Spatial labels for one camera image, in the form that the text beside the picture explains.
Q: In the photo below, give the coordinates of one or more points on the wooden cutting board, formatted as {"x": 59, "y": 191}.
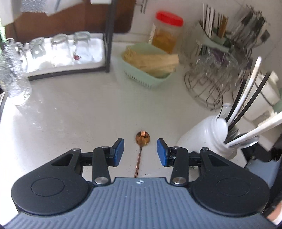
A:
{"x": 66, "y": 24}

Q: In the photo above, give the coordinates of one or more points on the black chopstick silver band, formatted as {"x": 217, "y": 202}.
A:
{"x": 257, "y": 90}

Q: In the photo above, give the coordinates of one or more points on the bubble wrap sheet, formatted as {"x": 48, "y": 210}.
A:
{"x": 33, "y": 4}

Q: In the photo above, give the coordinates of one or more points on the green utensil drainer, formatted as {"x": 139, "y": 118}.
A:
{"x": 218, "y": 40}

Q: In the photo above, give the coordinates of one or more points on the black metal rack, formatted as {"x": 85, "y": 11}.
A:
{"x": 108, "y": 44}

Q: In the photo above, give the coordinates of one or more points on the textured glass pitcher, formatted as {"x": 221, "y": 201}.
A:
{"x": 13, "y": 72}

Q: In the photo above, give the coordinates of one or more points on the red lid plastic jar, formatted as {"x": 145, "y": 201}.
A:
{"x": 165, "y": 37}

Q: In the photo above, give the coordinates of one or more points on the bunch of assorted chopsticks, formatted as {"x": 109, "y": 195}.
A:
{"x": 222, "y": 24}

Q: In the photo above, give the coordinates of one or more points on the row of hanging kitchen utensils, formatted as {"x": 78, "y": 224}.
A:
{"x": 249, "y": 26}

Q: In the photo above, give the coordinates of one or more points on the white rice cooker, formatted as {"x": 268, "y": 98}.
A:
{"x": 267, "y": 96}

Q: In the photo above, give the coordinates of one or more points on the white ceramic jar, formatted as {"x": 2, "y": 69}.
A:
{"x": 198, "y": 136}

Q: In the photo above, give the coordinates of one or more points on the smooth clear glass mug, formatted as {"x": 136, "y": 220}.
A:
{"x": 204, "y": 59}

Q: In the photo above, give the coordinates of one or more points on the clear drinking glass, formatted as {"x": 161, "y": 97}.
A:
{"x": 60, "y": 47}
{"x": 38, "y": 47}
{"x": 83, "y": 44}

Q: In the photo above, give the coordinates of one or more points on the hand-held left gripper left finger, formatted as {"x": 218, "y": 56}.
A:
{"x": 119, "y": 152}

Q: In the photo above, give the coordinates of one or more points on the cut glass cup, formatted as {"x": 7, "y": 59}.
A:
{"x": 231, "y": 63}

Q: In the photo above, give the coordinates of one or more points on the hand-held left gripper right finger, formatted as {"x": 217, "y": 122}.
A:
{"x": 162, "y": 152}

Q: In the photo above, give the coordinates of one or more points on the copper spoon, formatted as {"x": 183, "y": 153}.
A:
{"x": 143, "y": 139}

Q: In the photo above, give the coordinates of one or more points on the white tray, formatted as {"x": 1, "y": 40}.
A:
{"x": 97, "y": 50}

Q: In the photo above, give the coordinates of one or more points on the green plastic basket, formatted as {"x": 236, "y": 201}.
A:
{"x": 141, "y": 78}

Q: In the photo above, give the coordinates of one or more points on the dried noodle bundle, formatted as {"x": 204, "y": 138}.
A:
{"x": 152, "y": 62}

